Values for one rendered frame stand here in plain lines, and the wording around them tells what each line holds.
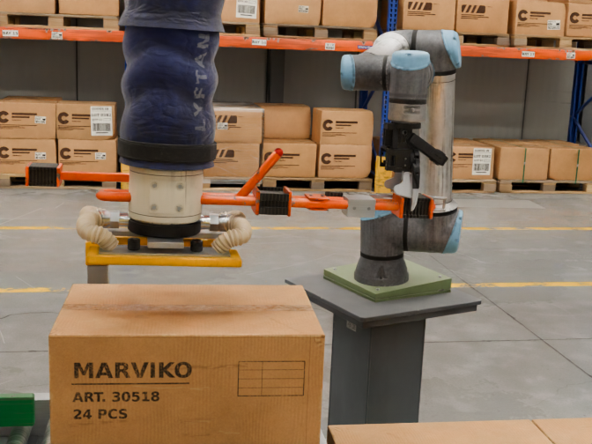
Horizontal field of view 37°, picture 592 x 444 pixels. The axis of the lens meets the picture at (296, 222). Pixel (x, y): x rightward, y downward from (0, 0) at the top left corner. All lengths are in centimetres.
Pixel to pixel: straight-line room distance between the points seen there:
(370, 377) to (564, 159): 760
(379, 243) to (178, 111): 120
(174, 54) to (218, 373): 70
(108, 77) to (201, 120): 850
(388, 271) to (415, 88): 102
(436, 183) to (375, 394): 75
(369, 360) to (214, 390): 109
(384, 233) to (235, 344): 111
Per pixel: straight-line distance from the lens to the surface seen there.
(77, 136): 923
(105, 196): 204
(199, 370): 197
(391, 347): 303
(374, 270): 297
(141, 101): 196
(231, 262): 196
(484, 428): 257
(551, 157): 1033
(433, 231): 291
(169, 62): 193
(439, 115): 281
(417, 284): 300
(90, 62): 1046
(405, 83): 210
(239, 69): 1051
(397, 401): 312
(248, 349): 195
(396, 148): 213
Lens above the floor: 159
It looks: 12 degrees down
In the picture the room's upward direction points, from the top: 2 degrees clockwise
